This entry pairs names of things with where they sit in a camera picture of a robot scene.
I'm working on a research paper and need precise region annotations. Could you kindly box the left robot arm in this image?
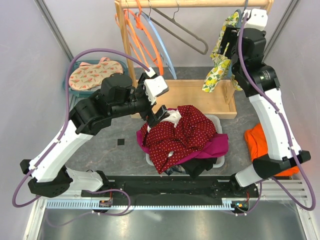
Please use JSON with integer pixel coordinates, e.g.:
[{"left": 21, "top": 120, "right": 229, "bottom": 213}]
[{"left": 20, "top": 73, "right": 169, "bottom": 198}]

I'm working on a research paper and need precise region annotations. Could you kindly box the grey hanger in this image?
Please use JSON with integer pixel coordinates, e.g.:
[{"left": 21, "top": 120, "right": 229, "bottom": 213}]
[{"left": 148, "top": 0, "right": 209, "bottom": 56}]

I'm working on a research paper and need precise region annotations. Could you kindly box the white perforated basket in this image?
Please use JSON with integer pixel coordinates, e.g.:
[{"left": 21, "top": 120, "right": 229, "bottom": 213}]
[{"left": 145, "top": 114, "right": 225, "bottom": 168}]

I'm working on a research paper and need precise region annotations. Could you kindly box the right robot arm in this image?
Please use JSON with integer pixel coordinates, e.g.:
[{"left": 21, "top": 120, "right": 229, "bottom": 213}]
[{"left": 218, "top": 25, "right": 311, "bottom": 197}]

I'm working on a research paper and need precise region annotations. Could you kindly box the slate blue hanger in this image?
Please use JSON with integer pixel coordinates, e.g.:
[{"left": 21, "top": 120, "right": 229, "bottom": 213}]
[{"left": 226, "top": 0, "right": 249, "bottom": 79}]

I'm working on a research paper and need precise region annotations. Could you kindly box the black pleated skirt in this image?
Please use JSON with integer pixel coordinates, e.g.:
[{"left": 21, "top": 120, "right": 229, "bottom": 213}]
[{"left": 181, "top": 157, "right": 218, "bottom": 180}]

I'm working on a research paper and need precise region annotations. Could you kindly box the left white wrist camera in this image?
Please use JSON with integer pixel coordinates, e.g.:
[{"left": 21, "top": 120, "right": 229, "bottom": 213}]
[{"left": 144, "top": 67, "right": 169, "bottom": 106}]

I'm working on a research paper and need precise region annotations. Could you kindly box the wooden clothes rack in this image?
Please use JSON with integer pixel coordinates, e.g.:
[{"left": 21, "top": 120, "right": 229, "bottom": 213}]
[{"left": 114, "top": 0, "right": 275, "bottom": 120}]

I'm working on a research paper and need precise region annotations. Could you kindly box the floral pink cloth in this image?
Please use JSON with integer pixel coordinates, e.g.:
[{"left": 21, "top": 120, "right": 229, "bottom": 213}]
[{"left": 68, "top": 57, "right": 124, "bottom": 91}]

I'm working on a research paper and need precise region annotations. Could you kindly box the light blue hanger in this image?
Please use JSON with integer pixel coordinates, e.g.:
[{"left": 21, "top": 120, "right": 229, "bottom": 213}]
[{"left": 141, "top": 11, "right": 177, "bottom": 80}]

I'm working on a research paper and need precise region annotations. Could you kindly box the small black floor square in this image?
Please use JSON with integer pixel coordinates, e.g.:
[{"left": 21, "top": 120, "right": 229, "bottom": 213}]
[{"left": 117, "top": 138, "right": 125, "bottom": 146}]

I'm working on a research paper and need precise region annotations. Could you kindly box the white cable duct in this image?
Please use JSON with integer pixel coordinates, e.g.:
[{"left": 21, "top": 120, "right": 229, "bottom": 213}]
[{"left": 45, "top": 199, "right": 235, "bottom": 211}]

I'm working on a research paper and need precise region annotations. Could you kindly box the magenta skirt grey lining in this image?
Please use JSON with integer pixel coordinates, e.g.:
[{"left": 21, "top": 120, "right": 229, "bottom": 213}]
[{"left": 136, "top": 131, "right": 230, "bottom": 166}]

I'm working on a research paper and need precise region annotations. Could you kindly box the red polka dot skirt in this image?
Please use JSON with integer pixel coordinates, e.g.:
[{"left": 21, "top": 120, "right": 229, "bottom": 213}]
[{"left": 136, "top": 105, "right": 217, "bottom": 174}]

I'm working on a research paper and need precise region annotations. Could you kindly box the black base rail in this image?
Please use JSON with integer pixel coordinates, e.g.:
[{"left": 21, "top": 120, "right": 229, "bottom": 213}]
[{"left": 81, "top": 174, "right": 258, "bottom": 207}]

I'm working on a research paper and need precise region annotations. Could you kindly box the lemon print garment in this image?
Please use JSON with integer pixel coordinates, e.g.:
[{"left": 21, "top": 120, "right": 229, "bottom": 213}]
[{"left": 201, "top": 9, "right": 243, "bottom": 93}]

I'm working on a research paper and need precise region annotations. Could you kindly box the navy plaid skirt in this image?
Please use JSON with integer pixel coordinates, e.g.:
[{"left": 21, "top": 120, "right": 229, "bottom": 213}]
[{"left": 164, "top": 165, "right": 187, "bottom": 176}]

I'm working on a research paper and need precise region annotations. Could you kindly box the orange cloth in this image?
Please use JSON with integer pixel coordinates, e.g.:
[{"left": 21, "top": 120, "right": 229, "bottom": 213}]
[{"left": 243, "top": 123, "right": 300, "bottom": 177}]

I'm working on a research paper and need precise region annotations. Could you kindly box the orange plastic hanger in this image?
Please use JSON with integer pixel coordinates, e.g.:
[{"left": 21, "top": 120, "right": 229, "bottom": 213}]
[{"left": 115, "top": 7, "right": 155, "bottom": 67}]

